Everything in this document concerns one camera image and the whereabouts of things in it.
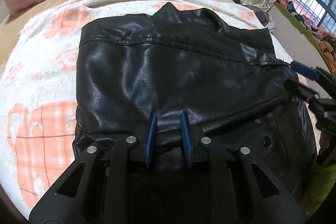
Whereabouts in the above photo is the black leather jacket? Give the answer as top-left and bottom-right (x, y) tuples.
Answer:
(72, 2), (319, 214)

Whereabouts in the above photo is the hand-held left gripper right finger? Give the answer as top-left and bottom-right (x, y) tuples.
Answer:
(180, 111), (307, 224)

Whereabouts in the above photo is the green sill cover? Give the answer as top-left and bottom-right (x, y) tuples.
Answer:
(274, 1), (336, 62)

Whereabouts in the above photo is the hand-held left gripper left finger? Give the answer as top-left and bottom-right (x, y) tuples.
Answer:
(29, 111), (158, 224)

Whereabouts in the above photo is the person's right hand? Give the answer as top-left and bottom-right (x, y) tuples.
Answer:
(318, 133), (336, 164)

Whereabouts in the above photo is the heap of clothes on sill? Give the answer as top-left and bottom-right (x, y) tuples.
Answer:
(278, 0), (336, 69)

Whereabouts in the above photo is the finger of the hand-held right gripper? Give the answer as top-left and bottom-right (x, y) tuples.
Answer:
(285, 79), (319, 106)
(290, 61), (332, 84)

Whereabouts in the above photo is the white orange plaid fleece blanket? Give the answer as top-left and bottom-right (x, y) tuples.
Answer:
(0, 0), (315, 219)

